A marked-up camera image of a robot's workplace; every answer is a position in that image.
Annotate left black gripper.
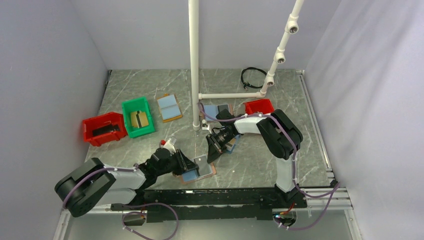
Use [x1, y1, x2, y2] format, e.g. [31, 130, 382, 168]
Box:
[156, 148, 199, 177]

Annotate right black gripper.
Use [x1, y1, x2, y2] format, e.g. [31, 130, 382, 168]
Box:
[205, 129, 236, 164]

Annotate brown blue card holder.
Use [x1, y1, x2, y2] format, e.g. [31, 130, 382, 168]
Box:
[179, 154, 217, 184]

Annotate grey credit card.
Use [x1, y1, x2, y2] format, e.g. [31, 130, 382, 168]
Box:
[193, 154, 213, 178]

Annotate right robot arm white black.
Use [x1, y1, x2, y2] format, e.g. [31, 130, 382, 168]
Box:
[206, 109, 304, 208]

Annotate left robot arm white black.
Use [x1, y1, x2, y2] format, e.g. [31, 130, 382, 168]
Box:
[54, 147, 199, 218]

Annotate card holder with gold card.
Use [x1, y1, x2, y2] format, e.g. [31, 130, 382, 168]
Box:
[225, 135, 240, 154]

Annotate card holder with black card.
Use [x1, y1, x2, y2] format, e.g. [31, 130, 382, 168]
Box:
[203, 104, 233, 119]

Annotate open empty blue card holder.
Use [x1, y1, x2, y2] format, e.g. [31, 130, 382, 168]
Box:
[156, 94, 183, 123]

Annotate gold cards in green bin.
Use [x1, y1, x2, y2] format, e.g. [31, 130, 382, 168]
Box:
[130, 110, 149, 129]

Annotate black cards in left bin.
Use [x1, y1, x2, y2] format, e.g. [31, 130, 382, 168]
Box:
[92, 124, 120, 137]

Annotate right red plastic bin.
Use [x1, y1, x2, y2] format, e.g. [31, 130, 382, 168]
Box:
[244, 98, 275, 115]

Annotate red plastic bin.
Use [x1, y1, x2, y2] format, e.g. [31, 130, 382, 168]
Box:
[82, 112, 128, 147]
[244, 98, 275, 115]

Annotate green plastic bin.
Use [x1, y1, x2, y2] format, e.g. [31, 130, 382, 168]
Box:
[121, 96, 156, 139]

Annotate left red plastic bin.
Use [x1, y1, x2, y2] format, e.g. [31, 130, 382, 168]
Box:
[82, 112, 128, 147]

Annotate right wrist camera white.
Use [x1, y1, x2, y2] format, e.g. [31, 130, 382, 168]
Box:
[201, 119, 211, 131]

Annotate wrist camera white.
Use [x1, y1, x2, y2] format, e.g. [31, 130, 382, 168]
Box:
[201, 119, 211, 131]
[159, 137, 177, 154]

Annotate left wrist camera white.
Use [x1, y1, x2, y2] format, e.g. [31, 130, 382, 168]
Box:
[159, 137, 177, 154]

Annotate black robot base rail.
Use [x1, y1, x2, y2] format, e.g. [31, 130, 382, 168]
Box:
[110, 187, 307, 223]

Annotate black coiled cable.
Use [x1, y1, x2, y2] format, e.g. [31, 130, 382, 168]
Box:
[240, 66, 269, 91]

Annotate white pvc pipe frame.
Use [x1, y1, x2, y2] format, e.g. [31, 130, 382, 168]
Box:
[188, 0, 304, 131]

